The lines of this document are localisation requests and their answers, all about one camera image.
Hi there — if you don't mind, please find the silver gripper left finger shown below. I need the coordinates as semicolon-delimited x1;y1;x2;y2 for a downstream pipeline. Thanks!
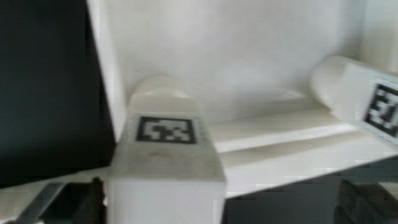
14;177;106;224

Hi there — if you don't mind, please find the white square table top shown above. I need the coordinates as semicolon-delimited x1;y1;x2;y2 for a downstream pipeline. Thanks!
0;0;398;224

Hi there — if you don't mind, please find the white table leg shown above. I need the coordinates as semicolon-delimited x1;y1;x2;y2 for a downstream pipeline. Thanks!
106;76;227;224
311;56;398;148

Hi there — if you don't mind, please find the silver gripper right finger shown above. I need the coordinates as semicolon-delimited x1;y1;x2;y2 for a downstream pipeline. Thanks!
334;180;398;224

